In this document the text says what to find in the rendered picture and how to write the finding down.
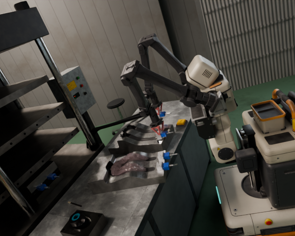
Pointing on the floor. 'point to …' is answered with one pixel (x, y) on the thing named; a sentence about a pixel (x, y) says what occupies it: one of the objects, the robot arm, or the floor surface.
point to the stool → (116, 108)
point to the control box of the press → (73, 75)
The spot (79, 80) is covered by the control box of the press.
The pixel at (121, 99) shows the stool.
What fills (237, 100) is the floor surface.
